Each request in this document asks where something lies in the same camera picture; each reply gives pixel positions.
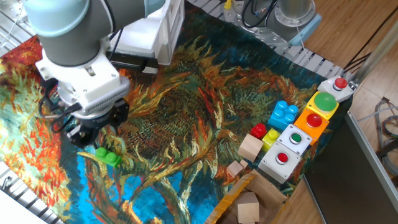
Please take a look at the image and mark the sunflower painting cloth mat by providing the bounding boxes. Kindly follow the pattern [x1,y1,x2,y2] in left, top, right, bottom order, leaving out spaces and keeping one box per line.
[0,2,354,224]

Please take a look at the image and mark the yellow toy brick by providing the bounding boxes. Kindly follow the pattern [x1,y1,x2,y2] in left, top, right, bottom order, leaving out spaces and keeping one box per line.
[261,128,282,152]

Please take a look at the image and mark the white green-button box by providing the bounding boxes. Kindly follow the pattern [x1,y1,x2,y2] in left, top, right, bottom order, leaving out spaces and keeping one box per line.
[276,123,313,156]

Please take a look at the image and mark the white board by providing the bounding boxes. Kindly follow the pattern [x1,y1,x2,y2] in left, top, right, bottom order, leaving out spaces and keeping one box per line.
[0,189,49,224]

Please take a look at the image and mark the small wooden block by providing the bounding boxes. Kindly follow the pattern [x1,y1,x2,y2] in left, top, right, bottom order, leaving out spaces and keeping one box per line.
[226,159,249,179]

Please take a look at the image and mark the dark grey panel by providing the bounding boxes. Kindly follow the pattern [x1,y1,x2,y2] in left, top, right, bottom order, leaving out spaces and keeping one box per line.
[303,110,398,224]

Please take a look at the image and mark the cardboard box with label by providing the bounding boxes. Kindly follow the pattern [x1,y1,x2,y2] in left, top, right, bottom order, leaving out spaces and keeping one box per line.
[203,169,289,224]

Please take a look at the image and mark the orange red-button box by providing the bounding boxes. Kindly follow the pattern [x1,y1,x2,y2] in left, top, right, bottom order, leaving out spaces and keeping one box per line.
[293,107,330,146]

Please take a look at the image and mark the white drawer with black handle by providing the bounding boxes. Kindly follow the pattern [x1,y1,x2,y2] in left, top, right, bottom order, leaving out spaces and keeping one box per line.
[107,12,162,75]

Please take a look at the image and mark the green toy brick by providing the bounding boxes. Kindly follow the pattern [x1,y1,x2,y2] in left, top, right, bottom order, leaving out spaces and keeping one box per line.
[95,146,123,168]

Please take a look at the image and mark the grey cable coil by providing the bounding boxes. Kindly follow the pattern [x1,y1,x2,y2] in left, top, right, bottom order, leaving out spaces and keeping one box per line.
[373,96,398,177]

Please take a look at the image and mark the wooden cube in cardboard box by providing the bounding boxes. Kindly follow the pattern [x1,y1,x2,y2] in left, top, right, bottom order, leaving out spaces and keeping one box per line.
[236,192,261,224]

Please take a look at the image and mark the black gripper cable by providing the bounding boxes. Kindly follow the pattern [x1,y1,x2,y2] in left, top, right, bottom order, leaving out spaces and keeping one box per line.
[39,77,82,131]

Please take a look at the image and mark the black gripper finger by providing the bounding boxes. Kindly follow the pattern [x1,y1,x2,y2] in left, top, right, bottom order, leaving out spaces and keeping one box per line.
[111,98,130,128]
[65,125,96,149]

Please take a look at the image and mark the red toy brick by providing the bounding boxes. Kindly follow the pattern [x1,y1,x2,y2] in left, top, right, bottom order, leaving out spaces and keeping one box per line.
[249,123,268,140]

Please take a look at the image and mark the white plastic box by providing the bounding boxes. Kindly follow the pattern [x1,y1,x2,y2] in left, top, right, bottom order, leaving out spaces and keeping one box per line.
[136,0,187,67]

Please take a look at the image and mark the silver robot mounting plate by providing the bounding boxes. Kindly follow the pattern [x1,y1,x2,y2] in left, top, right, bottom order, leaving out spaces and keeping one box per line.
[217,0,312,47]

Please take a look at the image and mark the blue toy brick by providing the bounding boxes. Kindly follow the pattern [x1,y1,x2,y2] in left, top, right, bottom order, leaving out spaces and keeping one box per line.
[267,100,299,131]

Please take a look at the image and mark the large wooden cube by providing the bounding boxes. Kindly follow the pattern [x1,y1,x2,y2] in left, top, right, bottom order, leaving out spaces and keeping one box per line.
[238,133,264,163]

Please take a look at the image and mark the black floor cables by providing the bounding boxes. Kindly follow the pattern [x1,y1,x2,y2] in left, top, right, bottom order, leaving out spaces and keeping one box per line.
[343,6,398,74]

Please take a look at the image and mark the aluminium frame post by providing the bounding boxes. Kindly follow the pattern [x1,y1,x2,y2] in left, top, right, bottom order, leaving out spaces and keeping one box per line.
[351,26,398,91]

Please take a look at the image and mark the small white red-button box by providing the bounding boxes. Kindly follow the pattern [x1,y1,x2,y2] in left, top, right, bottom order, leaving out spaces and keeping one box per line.
[317,75,355,103]

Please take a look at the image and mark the large white red-button box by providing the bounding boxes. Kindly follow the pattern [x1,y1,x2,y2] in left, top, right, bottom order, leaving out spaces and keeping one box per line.
[257,140,302,184]

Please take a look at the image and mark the yellow green-mushroom-button box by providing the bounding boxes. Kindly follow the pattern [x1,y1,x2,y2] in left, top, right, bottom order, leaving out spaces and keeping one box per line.
[305,90,340,121]

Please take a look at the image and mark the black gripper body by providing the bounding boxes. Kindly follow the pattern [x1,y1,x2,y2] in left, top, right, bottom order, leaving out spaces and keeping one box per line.
[79,111,116,139]

